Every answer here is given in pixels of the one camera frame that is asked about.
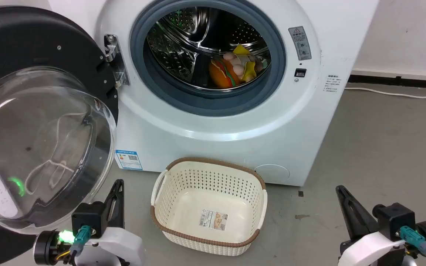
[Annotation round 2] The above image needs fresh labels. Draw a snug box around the right gripper teal plug cable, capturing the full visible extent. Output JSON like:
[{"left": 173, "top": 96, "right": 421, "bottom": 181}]
[{"left": 399, "top": 226, "right": 426, "bottom": 266}]

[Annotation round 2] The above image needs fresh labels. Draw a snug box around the white floor cable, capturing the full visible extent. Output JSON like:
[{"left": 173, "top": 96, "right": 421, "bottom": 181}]
[{"left": 344, "top": 86, "right": 426, "bottom": 99}]

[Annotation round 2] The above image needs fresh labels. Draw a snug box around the orange hamburger plush toy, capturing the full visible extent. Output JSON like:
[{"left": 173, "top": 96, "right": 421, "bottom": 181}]
[{"left": 209, "top": 58, "right": 241, "bottom": 89}]

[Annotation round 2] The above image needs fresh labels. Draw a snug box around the paper label in basket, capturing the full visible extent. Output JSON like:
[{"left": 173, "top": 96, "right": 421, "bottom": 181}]
[{"left": 198, "top": 210, "right": 229, "bottom": 232}]

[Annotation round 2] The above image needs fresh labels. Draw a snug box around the round white filter cover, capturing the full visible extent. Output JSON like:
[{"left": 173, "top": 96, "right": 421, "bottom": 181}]
[{"left": 253, "top": 164, "right": 291, "bottom": 184}]

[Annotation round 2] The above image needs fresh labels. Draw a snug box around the gripper teal plug cable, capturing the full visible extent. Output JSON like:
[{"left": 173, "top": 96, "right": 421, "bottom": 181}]
[
  {"left": 68, "top": 225, "right": 92, "bottom": 257},
  {"left": 399, "top": 226, "right": 426, "bottom": 266}
]

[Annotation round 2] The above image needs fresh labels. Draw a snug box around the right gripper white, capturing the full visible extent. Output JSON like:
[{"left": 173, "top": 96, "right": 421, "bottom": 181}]
[{"left": 335, "top": 185, "right": 426, "bottom": 266}]

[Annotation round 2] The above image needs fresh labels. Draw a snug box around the left gripper teal plug cable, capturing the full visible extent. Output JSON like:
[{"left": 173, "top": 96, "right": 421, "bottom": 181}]
[{"left": 68, "top": 225, "right": 92, "bottom": 257}]

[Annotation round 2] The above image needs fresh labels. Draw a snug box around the blue energy label sticker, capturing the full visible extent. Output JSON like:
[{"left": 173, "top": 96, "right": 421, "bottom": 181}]
[{"left": 115, "top": 149, "right": 143, "bottom": 171}]

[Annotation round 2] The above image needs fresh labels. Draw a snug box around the grey warning sticker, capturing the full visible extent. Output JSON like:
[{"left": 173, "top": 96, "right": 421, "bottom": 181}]
[{"left": 288, "top": 26, "right": 312, "bottom": 61}]

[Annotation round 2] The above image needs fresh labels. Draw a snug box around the metal door hinge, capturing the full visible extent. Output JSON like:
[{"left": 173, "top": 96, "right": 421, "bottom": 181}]
[{"left": 104, "top": 34, "right": 131, "bottom": 88}]

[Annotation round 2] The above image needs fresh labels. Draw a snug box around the cream plastic laundry basket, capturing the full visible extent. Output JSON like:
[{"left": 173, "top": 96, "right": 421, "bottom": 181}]
[{"left": 150, "top": 157, "right": 268, "bottom": 258}]

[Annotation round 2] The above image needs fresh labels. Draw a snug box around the white front-load washing machine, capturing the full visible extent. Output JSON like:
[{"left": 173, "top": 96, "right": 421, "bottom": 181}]
[{"left": 48, "top": 0, "right": 380, "bottom": 187}]

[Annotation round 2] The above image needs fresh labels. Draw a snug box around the open washing machine door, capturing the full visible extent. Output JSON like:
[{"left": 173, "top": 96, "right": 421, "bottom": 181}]
[{"left": 0, "top": 6, "right": 120, "bottom": 266}]

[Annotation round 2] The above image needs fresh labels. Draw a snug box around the black baseboard strip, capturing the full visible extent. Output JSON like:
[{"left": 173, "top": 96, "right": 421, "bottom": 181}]
[{"left": 348, "top": 74, "right": 426, "bottom": 90}]

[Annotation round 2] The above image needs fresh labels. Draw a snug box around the stainless steel washer drum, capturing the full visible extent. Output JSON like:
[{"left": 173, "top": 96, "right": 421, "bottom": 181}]
[{"left": 144, "top": 5, "right": 273, "bottom": 91}]

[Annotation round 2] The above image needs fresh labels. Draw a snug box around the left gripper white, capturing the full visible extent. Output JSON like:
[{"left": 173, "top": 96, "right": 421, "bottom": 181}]
[{"left": 33, "top": 179, "right": 146, "bottom": 266}]

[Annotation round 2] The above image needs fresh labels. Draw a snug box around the yellow and pink doll toy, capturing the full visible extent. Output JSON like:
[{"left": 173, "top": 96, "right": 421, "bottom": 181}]
[{"left": 222, "top": 44, "right": 269, "bottom": 83}]

